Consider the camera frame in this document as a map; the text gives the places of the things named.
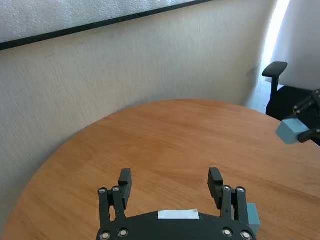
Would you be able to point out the black office chair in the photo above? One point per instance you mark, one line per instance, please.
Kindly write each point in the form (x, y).
(280, 102)

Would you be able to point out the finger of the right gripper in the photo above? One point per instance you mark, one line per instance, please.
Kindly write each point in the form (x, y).
(310, 135)
(310, 103)

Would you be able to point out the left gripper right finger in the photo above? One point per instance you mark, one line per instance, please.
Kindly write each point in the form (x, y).
(216, 187)

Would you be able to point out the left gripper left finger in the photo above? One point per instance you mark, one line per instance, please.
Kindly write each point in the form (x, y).
(125, 190)

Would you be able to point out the black wall rail strip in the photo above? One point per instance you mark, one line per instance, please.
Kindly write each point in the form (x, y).
(100, 24)

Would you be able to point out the blue foam cube block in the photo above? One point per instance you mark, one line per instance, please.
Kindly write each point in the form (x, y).
(287, 131)
(253, 217)

